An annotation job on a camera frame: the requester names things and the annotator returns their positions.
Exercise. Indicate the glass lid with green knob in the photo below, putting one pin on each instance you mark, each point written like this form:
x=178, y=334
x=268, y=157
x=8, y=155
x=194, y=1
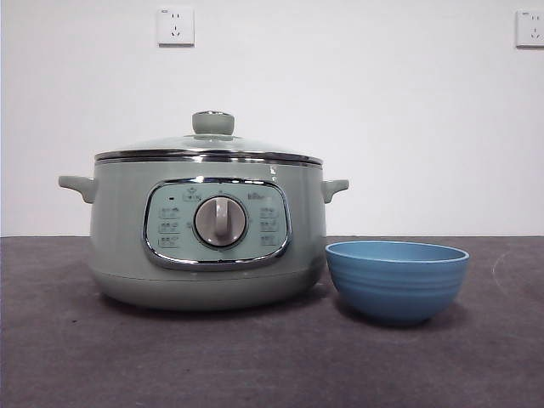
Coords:
x=213, y=123

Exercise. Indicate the pale green electric steamer pot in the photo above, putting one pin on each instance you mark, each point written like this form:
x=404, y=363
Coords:
x=123, y=212

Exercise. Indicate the blue ribbed bowl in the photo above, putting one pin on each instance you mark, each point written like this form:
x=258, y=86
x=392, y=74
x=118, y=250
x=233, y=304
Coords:
x=396, y=289

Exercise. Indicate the white wall socket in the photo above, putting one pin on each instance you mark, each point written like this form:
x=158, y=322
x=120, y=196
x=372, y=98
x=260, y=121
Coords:
x=531, y=29
x=176, y=26

